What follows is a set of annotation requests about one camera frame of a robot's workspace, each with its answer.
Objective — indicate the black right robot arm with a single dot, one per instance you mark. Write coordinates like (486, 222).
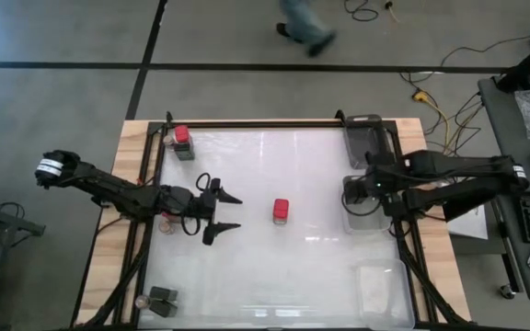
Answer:
(453, 164)

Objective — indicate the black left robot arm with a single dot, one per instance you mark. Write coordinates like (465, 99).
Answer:
(108, 188)

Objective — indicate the clear plastic bin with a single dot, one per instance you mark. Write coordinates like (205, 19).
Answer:
(384, 294)

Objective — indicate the red lid clear spice jar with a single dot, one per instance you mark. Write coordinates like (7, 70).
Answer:
(168, 215)

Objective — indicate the black desk support bar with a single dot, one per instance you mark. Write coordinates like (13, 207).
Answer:
(467, 211)

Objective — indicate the grey desk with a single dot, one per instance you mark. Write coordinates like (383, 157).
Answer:
(513, 138)

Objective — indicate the red block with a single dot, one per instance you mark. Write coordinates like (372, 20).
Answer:
(281, 210)

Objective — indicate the person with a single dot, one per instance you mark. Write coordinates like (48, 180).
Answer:
(306, 27)

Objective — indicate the black stand pole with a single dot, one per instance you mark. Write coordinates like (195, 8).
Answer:
(525, 66)

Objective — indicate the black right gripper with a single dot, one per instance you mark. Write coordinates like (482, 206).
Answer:
(357, 190)

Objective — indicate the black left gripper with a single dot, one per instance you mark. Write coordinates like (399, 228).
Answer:
(187, 202)

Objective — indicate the caster wheel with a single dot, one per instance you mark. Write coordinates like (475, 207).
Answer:
(506, 291)

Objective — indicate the small glass jar cork lid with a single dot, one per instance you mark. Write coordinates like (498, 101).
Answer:
(142, 301)
(166, 226)
(169, 140)

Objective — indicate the dark grey plastic bin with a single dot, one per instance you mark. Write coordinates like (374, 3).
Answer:
(361, 142)

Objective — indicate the white plastic bin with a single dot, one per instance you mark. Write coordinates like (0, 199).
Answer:
(366, 225)

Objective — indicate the white paper sheet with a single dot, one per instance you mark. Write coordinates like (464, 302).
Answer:
(469, 228)

